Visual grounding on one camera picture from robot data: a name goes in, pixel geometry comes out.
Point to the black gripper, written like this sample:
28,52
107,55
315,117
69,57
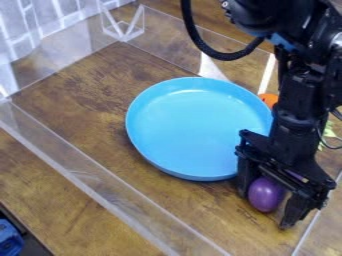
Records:
283,155

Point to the purple toy eggplant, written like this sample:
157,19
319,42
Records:
266,194

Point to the clear acrylic enclosure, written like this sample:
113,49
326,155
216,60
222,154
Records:
76,58

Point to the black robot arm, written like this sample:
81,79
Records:
304,30

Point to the orange toy carrot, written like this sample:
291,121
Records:
268,99

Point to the blue object at corner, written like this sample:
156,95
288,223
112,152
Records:
11,240

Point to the blue round tray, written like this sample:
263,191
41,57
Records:
183,124

